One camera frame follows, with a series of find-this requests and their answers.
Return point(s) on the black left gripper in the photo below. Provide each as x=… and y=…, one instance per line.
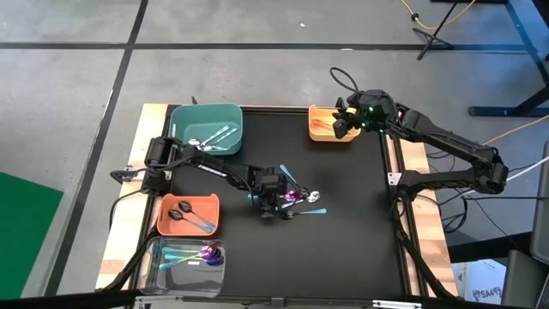
x=270, y=182

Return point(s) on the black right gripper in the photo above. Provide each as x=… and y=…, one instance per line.
x=373, y=111

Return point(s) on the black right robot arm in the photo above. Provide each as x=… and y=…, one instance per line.
x=446, y=140

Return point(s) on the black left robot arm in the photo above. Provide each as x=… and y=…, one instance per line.
x=214, y=168

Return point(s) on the yellow plastic bin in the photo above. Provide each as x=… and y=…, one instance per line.
x=319, y=112

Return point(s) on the orange plastic bin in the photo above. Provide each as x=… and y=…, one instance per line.
x=203, y=204

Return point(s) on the clear plastic tray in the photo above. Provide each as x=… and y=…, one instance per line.
x=184, y=281

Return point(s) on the black tripod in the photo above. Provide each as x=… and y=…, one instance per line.
x=431, y=40

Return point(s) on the teal plastic bin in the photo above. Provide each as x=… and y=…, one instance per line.
x=193, y=118

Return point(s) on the black desk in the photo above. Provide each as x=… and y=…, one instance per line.
x=506, y=103

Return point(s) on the white cardboard box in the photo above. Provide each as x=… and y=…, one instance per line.
x=480, y=283

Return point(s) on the grey laptop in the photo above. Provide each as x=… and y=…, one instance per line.
x=541, y=206

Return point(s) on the green floor mat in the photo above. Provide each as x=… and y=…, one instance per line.
x=25, y=236

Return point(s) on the silver mounting bracket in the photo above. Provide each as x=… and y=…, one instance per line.
x=393, y=179

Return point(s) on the silver frame bracket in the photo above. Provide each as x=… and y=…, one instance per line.
x=396, y=304

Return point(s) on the black rig frame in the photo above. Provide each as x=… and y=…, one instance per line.
x=43, y=304

